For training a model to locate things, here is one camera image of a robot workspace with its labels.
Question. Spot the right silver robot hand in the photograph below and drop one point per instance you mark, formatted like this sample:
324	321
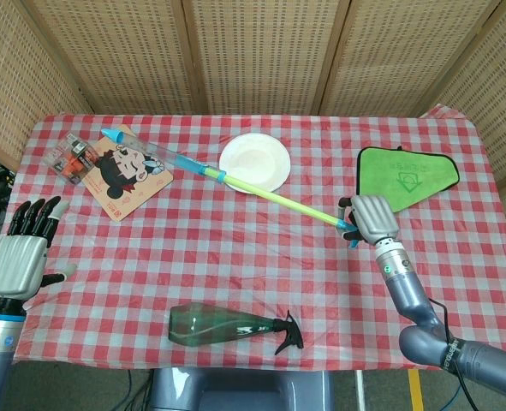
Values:
374	218

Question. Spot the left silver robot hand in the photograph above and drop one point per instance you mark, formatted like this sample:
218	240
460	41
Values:
17	265

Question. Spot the long water squirter tube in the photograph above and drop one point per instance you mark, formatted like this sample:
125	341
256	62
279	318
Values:
278	198

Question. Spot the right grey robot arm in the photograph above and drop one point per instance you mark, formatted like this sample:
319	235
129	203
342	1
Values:
411	299

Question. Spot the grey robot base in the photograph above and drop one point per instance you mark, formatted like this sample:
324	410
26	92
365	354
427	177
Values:
239	391

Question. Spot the green microfiber cloth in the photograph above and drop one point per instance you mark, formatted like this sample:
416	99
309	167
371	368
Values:
398	180

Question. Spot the clear package with orange parts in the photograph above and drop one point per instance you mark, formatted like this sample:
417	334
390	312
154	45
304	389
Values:
70	158

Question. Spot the white paper plate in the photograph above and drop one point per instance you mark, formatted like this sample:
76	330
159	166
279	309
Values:
257	158

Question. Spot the cartoon girl mouse pad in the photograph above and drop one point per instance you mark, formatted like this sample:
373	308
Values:
124	184

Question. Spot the red checkered tablecloth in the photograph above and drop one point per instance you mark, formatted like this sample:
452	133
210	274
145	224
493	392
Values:
235	265

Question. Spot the green plastic spray bottle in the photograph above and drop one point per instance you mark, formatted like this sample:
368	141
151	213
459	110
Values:
210	325

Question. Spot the woven bamboo folding screen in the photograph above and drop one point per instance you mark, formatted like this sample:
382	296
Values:
257	55

